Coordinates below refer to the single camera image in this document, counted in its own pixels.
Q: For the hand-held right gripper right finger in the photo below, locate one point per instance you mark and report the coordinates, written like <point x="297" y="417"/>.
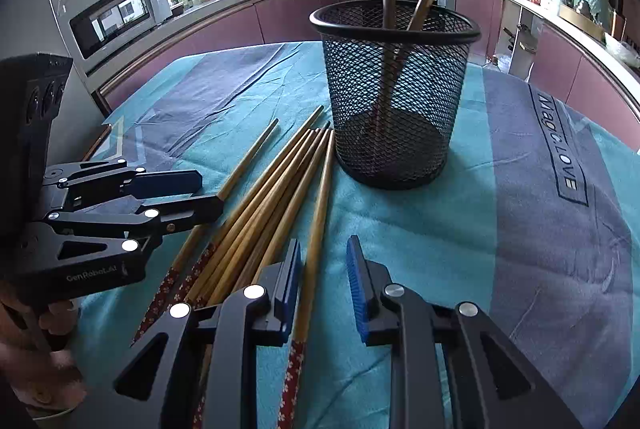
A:
<point x="357" y="294"/>

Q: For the black mesh utensil holder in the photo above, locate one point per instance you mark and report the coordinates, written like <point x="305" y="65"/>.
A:
<point x="400" y="119"/>

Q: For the green plastic bag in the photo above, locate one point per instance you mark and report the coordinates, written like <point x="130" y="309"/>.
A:
<point x="592" y="1"/>

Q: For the purple kitchen cabinets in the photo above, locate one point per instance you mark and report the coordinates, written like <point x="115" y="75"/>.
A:
<point x="280" y="14"/>

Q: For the person's left hand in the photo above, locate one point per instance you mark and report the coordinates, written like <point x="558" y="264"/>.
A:
<point x="50" y="384"/>

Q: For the teal grey printed blanket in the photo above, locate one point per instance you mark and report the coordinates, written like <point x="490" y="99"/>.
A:
<point x="450" y="259"/>

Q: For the silver microwave oven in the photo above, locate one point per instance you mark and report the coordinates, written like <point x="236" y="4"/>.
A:
<point x="115" y="14"/>

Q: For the bunch of wooden chopsticks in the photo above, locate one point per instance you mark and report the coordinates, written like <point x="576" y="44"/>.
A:
<point x="270" y="204"/>

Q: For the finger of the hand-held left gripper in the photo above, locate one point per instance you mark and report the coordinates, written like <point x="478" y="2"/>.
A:
<point x="165" y="183"/>
<point x="195" y="211"/>

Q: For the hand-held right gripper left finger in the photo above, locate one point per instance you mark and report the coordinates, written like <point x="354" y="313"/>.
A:
<point x="286" y="294"/>

